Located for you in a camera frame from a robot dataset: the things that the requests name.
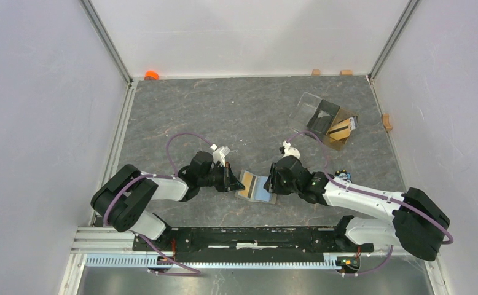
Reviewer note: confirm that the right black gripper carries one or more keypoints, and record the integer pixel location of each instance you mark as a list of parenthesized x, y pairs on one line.
[(273, 185)]

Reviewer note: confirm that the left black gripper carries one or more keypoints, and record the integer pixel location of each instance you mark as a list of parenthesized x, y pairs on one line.
[(230, 182)]

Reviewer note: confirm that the olive card holder wallet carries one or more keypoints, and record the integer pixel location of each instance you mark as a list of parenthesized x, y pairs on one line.
[(260, 194)]

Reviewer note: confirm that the gold credit card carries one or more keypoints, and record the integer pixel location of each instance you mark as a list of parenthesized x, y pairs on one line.
[(247, 179)]

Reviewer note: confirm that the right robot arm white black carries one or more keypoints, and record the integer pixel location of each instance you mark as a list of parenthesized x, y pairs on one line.
[(409, 219)]

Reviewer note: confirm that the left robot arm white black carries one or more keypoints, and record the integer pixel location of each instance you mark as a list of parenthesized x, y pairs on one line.
[(123, 199)]

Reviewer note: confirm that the silver credit card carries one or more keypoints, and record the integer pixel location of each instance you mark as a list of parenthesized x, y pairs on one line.
[(343, 129)]

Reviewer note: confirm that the black blue owl sticker toy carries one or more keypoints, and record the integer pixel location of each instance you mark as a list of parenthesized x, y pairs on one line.
[(343, 175)]

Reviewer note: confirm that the clear three-compartment plastic box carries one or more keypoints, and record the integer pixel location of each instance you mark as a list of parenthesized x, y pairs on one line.
[(317, 115)]

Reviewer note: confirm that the orange round cap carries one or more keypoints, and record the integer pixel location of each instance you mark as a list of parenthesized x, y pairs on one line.
[(151, 75)]

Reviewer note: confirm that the wooden block middle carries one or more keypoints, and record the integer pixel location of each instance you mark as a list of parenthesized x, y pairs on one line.
[(346, 72)]

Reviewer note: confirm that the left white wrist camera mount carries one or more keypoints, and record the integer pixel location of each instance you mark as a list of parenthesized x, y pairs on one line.
[(219, 154)]

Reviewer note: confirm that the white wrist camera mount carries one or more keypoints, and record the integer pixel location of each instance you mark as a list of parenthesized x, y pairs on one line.
[(287, 150), (219, 154)]

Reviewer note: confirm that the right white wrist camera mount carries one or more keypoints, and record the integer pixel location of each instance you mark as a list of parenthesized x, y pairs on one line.
[(287, 150)]

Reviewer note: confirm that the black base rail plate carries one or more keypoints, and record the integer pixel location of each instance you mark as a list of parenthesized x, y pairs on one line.
[(256, 244)]

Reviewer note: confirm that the wooden block right wall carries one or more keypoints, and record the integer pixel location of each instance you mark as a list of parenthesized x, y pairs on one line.
[(386, 121)]

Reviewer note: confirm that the white slotted cable duct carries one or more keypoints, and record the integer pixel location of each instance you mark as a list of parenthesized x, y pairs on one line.
[(153, 261)]

